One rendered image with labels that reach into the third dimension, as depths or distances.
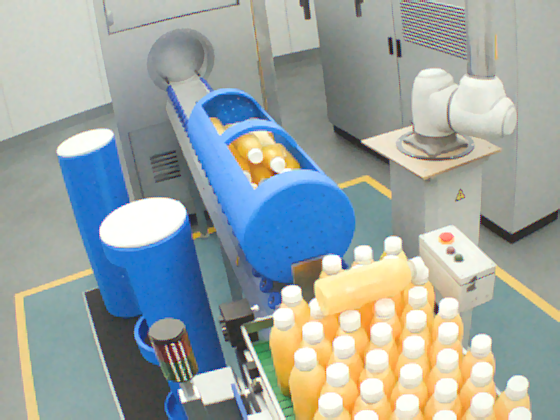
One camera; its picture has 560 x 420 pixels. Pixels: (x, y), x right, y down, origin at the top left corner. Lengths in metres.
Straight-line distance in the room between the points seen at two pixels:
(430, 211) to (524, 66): 1.22
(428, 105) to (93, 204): 1.46
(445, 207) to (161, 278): 0.97
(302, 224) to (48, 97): 5.22
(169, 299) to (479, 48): 1.23
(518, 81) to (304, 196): 1.79
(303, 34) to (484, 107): 5.42
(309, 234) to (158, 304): 0.55
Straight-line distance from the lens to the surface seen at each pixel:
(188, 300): 1.80
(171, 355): 0.95
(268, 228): 1.40
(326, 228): 1.45
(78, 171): 2.51
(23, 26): 6.30
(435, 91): 1.94
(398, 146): 2.06
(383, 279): 1.12
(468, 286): 1.27
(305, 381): 1.07
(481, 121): 1.85
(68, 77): 6.40
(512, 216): 3.27
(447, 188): 2.00
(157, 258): 1.68
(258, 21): 2.71
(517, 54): 2.91
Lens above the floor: 1.84
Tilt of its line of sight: 29 degrees down
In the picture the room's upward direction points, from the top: 8 degrees counter-clockwise
